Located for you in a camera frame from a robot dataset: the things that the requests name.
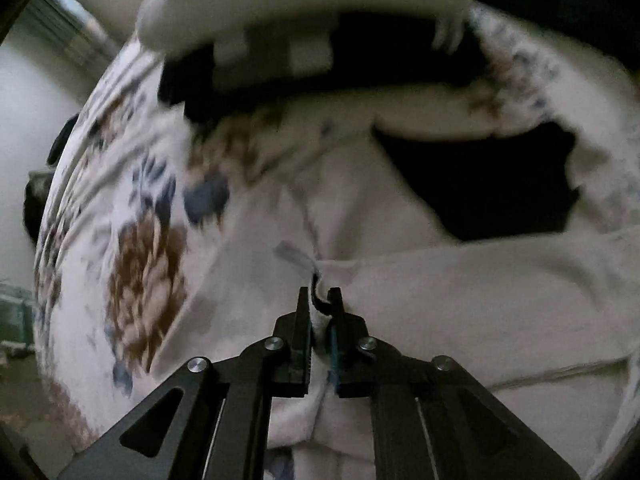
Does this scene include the dark clutter beside bed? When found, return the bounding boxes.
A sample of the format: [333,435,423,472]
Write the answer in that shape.
[23,114,79,246]

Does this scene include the floral bed blanket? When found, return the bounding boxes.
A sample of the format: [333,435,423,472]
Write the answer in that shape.
[35,6,639,448]

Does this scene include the white long-sleeve garment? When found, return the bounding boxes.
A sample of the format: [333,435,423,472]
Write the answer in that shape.
[151,119,639,479]

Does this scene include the stack of folded clothes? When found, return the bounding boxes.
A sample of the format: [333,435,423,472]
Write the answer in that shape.
[136,0,489,132]

